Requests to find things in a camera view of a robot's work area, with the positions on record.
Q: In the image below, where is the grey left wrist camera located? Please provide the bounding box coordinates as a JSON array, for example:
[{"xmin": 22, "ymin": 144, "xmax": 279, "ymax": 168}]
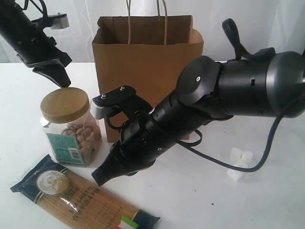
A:
[{"xmin": 31, "ymin": 14, "xmax": 70, "ymax": 30}]

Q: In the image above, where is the clear jar gold lid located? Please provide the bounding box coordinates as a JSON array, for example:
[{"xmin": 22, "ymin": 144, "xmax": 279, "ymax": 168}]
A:
[{"xmin": 40, "ymin": 87, "xmax": 102, "ymax": 167}]

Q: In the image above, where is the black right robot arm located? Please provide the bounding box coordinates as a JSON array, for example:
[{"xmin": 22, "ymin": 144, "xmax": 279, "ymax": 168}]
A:
[{"xmin": 91, "ymin": 52, "xmax": 305, "ymax": 186}]

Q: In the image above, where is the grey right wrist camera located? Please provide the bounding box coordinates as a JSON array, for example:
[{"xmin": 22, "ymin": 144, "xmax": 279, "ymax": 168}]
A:
[{"xmin": 92, "ymin": 84, "xmax": 138, "ymax": 119}]

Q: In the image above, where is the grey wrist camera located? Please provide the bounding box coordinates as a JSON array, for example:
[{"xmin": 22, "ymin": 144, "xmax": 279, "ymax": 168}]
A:
[
  {"xmin": 92, "ymin": 84, "xmax": 138, "ymax": 119},
  {"xmin": 31, "ymin": 14, "xmax": 70, "ymax": 30}
]

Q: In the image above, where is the brown paper bag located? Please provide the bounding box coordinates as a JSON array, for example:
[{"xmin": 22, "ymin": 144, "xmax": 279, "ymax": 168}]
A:
[{"xmin": 91, "ymin": 0, "xmax": 205, "ymax": 143}]

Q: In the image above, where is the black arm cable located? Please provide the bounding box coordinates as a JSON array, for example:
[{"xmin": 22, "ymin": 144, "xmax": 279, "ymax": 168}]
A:
[
  {"xmin": 104, "ymin": 18, "xmax": 305, "ymax": 173},
  {"xmin": 14, "ymin": 0, "xmax": 51, "ymax": 17}
]

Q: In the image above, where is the white backdrop curtain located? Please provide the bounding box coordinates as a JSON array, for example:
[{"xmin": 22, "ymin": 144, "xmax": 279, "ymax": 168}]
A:
[{"xmin": 0, "ymin": 0, "xmax": 305, "ymax": 70}]

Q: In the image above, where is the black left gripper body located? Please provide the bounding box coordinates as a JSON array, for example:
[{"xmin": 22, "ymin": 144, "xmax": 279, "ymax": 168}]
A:
[{"xmin": 0, "ymin": 0, "xmax": 72, "ymax": 68}]

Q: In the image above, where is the spaghetti packet dark blue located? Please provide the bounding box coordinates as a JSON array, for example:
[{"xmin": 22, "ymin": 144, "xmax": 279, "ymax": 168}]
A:
[{"xmin": 10, "ymin": 155, "xmax": 160, "ymax": 229}]

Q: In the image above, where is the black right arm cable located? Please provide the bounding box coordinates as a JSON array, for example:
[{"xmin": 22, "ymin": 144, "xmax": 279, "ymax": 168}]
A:
[{"xmin": 104, "ymin": 18, "xmax": 305, "ymax": 173}]

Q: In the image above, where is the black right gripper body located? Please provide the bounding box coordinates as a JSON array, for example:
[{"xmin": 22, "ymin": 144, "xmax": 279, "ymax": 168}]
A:
[{"xmin": 114, "ymin": 95, "xmax": 191, "ymax": 170}]

